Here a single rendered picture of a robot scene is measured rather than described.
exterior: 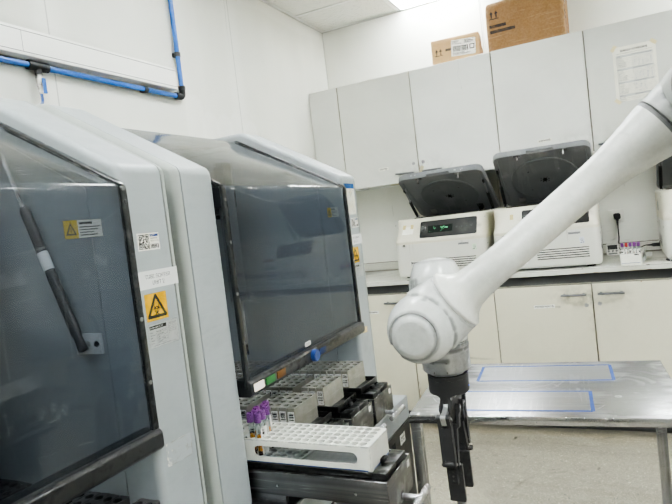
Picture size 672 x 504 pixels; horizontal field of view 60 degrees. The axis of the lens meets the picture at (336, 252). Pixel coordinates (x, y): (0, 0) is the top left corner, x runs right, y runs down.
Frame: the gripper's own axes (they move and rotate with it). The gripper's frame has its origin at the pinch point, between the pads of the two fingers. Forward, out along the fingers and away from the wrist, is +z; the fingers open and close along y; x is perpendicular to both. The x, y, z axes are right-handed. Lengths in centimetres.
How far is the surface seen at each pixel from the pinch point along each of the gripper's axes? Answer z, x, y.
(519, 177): -63, -18, -262
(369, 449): -6.5, -15.8, 4.8
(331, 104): -130, -134, -259
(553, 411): -1.9, 14.2, -30.5
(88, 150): -68, -48, 32
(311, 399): -8.1, -40.5, -18.3
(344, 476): -1.1, -21.5, 5.7
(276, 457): -3.6, -37.2, 4.8
